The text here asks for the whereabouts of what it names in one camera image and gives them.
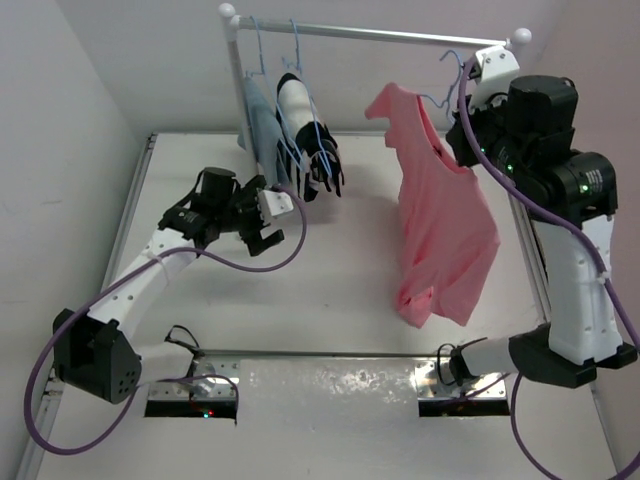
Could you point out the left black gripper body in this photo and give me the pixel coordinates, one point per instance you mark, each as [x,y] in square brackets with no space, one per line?
[241,215]

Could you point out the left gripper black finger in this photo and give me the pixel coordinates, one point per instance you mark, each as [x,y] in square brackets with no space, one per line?
[254,187]
[257,245]

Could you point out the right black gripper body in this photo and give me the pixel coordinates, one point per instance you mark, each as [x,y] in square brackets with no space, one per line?
[502,149]

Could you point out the blue wire hanger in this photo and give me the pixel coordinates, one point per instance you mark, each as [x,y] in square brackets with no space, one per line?
[446,102]

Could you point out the pink t shirt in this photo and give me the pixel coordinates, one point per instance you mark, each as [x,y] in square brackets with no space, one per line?
[450,237]

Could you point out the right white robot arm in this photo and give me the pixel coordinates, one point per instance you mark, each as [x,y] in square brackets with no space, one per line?
[573,228]

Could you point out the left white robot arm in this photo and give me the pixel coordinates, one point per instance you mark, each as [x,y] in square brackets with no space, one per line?
[94,351]

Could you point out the blue hanger with striped garment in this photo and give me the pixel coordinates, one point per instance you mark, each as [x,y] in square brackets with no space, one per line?
[300,60]

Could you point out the light blue hanging garment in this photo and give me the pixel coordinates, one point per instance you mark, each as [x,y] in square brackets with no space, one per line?
[271,151]

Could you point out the black and white hanging garment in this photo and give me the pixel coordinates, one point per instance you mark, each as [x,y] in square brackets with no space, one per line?
[308,189]

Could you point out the white clothes rack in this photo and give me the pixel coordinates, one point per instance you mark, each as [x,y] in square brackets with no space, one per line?
[232,23]

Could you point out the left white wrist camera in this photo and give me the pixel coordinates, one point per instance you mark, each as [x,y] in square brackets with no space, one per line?
[274,204]

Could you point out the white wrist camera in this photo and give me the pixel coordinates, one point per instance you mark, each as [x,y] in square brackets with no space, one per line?
[492,71]
[274,204]

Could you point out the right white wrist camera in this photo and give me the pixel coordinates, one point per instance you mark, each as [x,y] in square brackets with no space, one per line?
[492,71]

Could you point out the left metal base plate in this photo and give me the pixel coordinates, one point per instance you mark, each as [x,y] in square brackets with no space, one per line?
[210,388]

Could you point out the metal base plate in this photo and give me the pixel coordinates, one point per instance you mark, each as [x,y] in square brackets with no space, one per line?
[434,382]
[210,388]

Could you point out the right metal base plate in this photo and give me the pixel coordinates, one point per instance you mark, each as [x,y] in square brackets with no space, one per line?
[434,382]

